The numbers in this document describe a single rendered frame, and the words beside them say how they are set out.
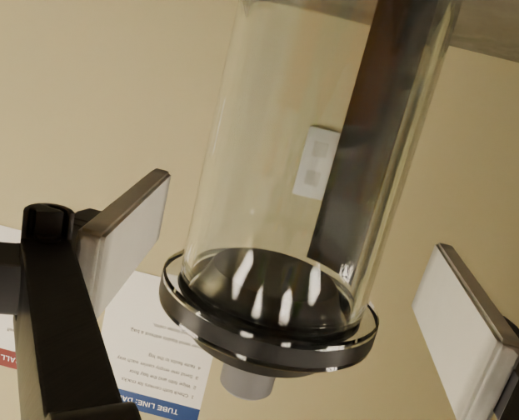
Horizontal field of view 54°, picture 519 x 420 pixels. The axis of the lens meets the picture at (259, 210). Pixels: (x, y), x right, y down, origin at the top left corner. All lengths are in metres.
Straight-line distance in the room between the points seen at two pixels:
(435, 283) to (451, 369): 0.04
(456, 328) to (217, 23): 0.72
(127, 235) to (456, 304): 0.11
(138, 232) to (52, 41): 0.76
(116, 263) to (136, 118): 0.72
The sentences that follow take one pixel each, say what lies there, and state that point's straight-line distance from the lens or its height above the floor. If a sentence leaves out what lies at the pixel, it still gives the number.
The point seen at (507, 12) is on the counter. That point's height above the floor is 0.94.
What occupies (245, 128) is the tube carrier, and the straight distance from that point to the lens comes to 0.20.
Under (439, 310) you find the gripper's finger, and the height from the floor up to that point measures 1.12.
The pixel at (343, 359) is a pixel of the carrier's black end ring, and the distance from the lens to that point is 0.22.
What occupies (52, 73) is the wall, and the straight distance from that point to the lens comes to 0.92.
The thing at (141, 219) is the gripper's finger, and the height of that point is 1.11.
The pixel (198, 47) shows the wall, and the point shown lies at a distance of 0.85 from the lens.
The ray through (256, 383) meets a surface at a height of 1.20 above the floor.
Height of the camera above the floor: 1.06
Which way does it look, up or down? 14 degrees up
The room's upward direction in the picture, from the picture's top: 166 degrees counter-clockwise
